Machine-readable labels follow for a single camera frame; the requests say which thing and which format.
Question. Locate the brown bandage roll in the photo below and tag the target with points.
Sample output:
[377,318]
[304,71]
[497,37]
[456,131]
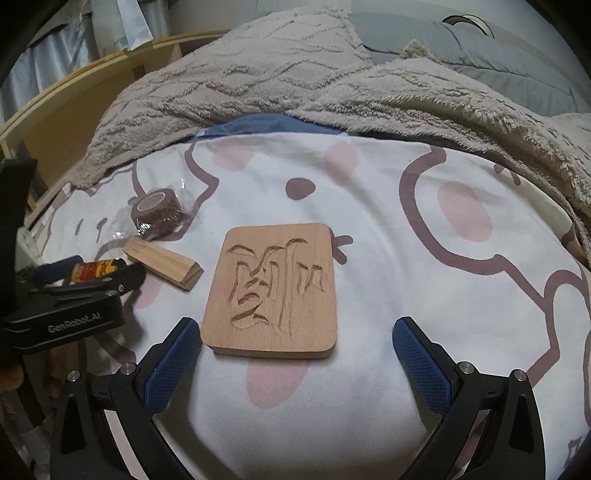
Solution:
[157,214]

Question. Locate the carved wooden board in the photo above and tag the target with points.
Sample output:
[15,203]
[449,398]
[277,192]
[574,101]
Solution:
[272,286]

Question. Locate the printed cartoon blanket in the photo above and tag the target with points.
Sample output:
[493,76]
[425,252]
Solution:
[369,230]

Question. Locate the wooden shelf unit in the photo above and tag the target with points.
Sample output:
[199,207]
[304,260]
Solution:
[69,87]

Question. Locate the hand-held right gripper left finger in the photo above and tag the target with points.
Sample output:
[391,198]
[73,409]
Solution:
[173,364]

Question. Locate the grey duvet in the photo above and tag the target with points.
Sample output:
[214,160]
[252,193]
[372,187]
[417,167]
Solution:
[508,64]

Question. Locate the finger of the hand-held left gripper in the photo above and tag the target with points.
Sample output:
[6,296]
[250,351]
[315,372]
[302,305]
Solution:
[55,272]
[129,277]

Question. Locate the grey curtain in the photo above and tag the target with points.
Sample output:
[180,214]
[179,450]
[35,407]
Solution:
[46,60]

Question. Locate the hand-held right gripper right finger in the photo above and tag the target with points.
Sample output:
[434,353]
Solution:
[418,364]

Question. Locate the wooden block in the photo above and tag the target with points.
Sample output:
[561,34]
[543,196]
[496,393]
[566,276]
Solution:
[161,263]

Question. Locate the blue bed sheet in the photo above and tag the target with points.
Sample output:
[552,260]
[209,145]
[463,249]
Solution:
[263,124]

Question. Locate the white shopping bag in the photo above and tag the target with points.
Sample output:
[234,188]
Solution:
[134,27]

